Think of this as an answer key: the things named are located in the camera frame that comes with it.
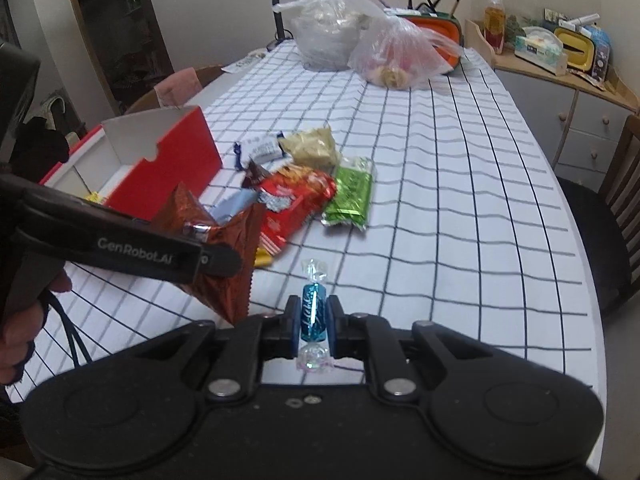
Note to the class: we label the clear bottle with yellow liquid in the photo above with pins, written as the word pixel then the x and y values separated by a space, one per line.
pixel 495 20

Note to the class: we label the copper foil snack packet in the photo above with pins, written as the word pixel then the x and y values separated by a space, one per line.
pixel 235 295

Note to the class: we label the dark bookshelf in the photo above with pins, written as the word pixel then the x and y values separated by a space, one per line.
pixel 125 25

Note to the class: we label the checked white tablecloth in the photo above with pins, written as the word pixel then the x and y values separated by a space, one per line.
pixel 450 210

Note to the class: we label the clear bag with red contents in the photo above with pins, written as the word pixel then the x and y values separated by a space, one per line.
pixel 400 55

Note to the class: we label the dark wooden chair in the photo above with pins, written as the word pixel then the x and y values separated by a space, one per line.
pixel 585 220

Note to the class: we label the blue and white snack packet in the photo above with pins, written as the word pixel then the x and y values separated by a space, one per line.
pixel 262 150

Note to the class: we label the yellow container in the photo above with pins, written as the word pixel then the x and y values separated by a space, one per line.
pixel 575 50

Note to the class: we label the person's left hand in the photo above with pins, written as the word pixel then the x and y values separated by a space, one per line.
pixel 20 325

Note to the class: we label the blue printed packet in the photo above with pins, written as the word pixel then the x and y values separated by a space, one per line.
pixel 602 52

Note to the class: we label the cream snack packet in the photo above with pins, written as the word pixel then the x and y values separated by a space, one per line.
pixel 312 147

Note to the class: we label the wooden desk organizer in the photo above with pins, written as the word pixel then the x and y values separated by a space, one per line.
pixel 477 37

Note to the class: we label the green snack packet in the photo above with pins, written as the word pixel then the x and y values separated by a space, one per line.
pixel 350 195

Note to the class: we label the pink cloth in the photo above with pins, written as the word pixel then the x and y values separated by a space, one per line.
pixel 177 87

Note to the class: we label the blue candy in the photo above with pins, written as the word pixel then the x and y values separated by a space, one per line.
pixel 312 310

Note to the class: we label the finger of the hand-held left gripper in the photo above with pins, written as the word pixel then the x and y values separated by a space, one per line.
pixel 220 261

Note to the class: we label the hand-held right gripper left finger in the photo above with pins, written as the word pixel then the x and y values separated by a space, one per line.
pixel 292 327

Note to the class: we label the dark cloth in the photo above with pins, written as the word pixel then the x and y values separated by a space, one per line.
pixel 37 147

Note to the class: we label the dark brown snack packet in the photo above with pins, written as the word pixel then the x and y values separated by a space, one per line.
pixel 256 172

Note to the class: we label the grey cabinet with wooden top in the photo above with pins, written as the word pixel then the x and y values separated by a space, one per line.
pixel 580 125

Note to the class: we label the clear bag with white contents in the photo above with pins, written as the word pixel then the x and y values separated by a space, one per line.
pixel 325 35

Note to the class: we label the red snack packet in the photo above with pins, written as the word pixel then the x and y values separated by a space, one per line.
pixel 295 210

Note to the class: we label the white tube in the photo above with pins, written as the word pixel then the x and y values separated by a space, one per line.
pixel 580 21

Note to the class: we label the tissue box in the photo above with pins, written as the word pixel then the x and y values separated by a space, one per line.
pixel 537 50

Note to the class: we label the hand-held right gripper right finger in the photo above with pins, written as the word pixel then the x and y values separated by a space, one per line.
pixel 334 329

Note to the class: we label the remote control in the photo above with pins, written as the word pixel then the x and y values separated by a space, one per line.
pixel 245 62

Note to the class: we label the yellow snack packet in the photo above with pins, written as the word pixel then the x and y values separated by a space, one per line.
pixel 262 258
pixel 95 198

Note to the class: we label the light blue snack packet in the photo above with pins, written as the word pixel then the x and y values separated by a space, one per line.
pixel 235 205

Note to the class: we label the red cardboard box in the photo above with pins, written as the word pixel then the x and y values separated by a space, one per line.
pixel 185 160

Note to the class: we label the black desk lamp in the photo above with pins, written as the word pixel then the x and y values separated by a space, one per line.
pixel 277 5

